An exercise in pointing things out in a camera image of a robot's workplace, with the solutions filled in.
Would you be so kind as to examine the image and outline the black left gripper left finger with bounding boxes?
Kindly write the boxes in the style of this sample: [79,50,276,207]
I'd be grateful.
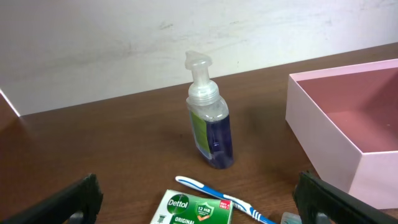
[1,174,103,224]

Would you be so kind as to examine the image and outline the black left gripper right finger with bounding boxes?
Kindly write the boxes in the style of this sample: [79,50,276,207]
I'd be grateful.
[293,172,397,224]

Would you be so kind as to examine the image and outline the pink cardboard box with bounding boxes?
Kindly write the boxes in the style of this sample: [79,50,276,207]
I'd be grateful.
[285,59,397,209]

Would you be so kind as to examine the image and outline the green Dettol soap box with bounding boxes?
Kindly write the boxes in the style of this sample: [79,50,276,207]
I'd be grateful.
[150,189,233,224]

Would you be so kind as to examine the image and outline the blue white toothbrush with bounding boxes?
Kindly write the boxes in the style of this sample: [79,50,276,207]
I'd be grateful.
[175,175,275,224]

